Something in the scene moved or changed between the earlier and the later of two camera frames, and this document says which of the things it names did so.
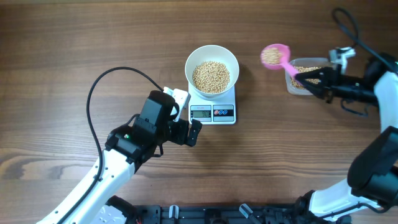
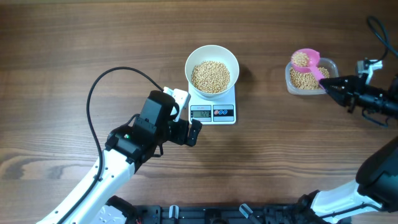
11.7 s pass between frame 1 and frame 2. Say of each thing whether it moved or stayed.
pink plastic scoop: moved
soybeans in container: stayed
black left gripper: stayed
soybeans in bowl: stayed
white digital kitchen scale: stayed
